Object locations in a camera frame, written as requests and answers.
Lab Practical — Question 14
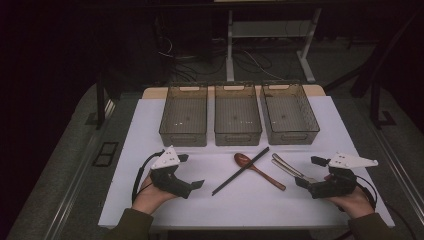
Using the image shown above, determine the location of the white table sheet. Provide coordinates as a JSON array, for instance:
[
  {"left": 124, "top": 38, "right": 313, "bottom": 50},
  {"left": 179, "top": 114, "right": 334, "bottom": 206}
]
[{"left": 98, "top": 94, "right": 396, "bottom": 231}]

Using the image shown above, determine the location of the white metal stand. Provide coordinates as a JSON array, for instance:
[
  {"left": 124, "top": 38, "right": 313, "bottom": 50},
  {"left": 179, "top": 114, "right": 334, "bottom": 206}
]
[{"left": 225, "top": 8, "right": 323, "bottom": 84}]

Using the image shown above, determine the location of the black upright metal stand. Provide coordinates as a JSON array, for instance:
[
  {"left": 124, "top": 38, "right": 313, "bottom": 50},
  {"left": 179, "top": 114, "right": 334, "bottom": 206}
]
[{"left": 369, "top": 79, "right": 398, "bottom": 129}]

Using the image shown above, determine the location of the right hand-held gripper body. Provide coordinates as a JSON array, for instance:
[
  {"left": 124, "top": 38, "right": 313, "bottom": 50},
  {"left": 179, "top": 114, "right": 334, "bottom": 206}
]
[{"left": 308, "top": 152, "right": 380, "bottom": 200}]

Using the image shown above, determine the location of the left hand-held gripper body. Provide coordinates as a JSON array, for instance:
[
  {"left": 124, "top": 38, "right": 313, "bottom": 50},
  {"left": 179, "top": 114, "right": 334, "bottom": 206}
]
[{"left": 148, "top": 145, "right": 194, "bottom": 200}]

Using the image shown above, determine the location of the person's left hand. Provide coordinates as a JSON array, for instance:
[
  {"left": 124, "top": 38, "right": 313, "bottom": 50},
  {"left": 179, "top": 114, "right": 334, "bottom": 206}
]
[{"left": 132, "top": 173, "right": 178, "bottom": 216}]

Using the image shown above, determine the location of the bundle of floor cables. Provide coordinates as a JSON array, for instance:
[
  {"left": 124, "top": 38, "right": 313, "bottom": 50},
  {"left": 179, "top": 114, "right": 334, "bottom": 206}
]
[{"left": 154, "top": 19, "right": 284, "bottom": 84}]

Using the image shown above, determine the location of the metal fork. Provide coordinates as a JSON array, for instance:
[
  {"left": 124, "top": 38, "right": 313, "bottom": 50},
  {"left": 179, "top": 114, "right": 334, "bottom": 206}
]
[{"left": 270, "top": 159, "right": 306, "bottom": 181}]

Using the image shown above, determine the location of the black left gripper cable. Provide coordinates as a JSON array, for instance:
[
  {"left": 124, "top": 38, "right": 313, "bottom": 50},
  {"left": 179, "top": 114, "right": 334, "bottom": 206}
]
[{"left": 131, "top": 149, "right": 166, "bottom": 205}]

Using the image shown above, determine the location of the smoky transparent plastic bin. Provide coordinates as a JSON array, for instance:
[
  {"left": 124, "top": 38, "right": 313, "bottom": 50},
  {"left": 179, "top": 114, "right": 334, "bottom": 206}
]
[
  {"left": 158, "top": 83, "right": 209, "bottom": 148},
  {"left": 213, "top": 82, "right": 263, "bottom": 147},
  {"left": 259, "top": 81, "right": 321, "bottom": 146}
]

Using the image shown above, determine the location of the black slanted metal stand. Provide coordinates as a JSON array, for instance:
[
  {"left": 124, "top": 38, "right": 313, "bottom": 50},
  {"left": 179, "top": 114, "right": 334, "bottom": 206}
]
[{"left": 323, "top": 9, "right": 424, "bottom": 98}]

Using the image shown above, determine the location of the metal table knife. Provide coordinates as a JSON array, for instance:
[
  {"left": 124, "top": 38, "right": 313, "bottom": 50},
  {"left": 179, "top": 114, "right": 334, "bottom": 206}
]
[{"left": 272, "top": 152, "right": 316, "bottom": 183}]

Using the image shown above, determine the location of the black chopstick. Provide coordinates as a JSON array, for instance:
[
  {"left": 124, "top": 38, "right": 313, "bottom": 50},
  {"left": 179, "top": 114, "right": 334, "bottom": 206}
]
[
  {"left": 212, "top": 147, "right": 270, "bottom": 197},
  {"left": 211, "top": 146, "right": 269, "bottom": 196}
]

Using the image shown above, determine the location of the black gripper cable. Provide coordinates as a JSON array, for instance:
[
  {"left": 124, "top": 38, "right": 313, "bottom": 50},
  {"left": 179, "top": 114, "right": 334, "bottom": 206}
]
[
  {"left": 131, "top": 149, "right": 166, "bottom": 205},
  {"left": 354, "top": 174, "right": 418, "bottom": 240}
]

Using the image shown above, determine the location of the brown wooden spoon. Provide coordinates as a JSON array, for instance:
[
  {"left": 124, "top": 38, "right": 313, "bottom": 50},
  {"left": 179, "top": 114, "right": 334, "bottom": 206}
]
[{"left": 233, "top": 152, "right": 287, "bottom": 192}]

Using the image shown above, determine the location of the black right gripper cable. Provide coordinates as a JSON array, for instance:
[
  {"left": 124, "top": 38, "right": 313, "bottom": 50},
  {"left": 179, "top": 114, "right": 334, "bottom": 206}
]
[{"left": 354, "top": 174, "right": 418, "bottom": 240}]

